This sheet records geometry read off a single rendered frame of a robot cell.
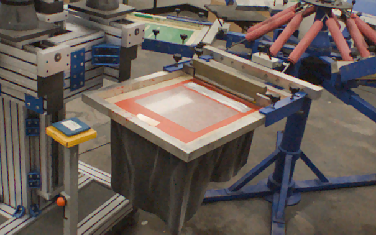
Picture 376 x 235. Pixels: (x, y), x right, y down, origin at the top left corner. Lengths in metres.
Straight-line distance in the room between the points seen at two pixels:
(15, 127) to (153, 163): 0.72
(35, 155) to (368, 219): 2.13
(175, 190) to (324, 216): 1.55
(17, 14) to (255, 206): 1.95
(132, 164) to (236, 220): 1.14
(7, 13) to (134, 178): 0.81
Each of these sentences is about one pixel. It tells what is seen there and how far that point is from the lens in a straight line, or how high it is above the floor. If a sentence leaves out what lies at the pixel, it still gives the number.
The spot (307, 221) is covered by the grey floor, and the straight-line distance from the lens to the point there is 3.08.
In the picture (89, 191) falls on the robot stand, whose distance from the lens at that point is 2.66.
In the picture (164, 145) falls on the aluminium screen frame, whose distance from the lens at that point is 1.62.
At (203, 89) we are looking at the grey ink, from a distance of 2.13.
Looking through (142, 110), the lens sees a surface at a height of 0.95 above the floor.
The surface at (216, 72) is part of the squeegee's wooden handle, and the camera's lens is 2.14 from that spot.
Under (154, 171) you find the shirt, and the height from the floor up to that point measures 0.75.
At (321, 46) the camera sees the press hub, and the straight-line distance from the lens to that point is 2.75.
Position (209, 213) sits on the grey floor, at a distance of 2.93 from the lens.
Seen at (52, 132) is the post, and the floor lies 0.95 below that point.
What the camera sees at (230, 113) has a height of 0.96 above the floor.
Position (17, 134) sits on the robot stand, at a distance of 2.26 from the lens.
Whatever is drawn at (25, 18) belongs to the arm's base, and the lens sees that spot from 1.77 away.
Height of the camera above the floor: 1.78
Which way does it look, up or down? 26 degrees down
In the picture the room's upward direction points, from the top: 7 degrees clockwise
